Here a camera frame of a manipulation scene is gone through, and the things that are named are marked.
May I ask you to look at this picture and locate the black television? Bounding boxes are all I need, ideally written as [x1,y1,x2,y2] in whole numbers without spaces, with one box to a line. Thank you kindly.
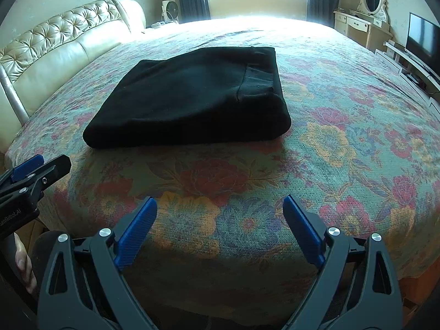
[406,13,439,75]

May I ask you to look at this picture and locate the white tv stand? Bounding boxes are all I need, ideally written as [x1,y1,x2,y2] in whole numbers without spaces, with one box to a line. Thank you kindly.
[374,40,439,120]

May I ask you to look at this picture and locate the white fan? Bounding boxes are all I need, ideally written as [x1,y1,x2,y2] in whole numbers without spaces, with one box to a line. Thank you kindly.
[162,0,179,24]

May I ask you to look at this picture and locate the person left hand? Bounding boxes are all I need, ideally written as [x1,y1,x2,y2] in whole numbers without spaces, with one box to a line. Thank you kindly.
[13,233,37,294]

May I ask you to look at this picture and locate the cream dressing table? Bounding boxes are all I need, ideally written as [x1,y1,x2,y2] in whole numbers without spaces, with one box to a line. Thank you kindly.
[333,10,393,52]

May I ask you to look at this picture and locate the cream tufted leather headboard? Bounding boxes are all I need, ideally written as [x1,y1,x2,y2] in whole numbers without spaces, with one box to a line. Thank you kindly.
[1,0,146,153]

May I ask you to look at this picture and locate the floral bedspread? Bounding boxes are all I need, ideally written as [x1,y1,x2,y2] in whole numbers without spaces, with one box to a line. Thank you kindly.
[5,17,439,325]

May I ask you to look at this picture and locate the black pants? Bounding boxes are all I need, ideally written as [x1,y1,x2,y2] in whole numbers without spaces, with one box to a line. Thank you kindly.
[83,47,291,150]

